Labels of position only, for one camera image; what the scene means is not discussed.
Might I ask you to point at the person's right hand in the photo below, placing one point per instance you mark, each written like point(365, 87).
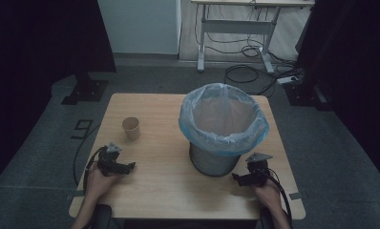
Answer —
point(268, 194)

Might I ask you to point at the black stand base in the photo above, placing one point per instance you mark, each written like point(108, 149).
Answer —
point(86, 90)
point(306, 93)

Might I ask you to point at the blue plastic trash bag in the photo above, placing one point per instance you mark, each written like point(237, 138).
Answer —
point(223, 117)

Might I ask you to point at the person's left hand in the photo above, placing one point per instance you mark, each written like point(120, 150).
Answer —
point(99, 183)

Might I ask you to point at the black chair armrest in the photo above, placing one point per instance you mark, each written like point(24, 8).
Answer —
point(102, 216)

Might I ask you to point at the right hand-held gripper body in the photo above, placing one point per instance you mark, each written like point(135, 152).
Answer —
point(258, 170)

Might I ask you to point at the metal mesh trash bin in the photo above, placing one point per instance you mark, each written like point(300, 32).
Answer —
point(212, 164)

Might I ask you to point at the white power strip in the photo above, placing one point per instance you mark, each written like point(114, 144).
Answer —
point(287, 79)

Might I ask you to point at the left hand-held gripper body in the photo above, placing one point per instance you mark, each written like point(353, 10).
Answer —
point(108, 159)

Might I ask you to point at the white desk frame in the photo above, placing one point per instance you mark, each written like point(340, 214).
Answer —
point(239, 27)

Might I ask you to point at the black curtain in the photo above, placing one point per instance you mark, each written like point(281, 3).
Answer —
point(353, 63)
point(35, 47)

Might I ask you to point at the brown paper cup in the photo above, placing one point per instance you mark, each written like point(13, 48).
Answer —
point(131, 128)

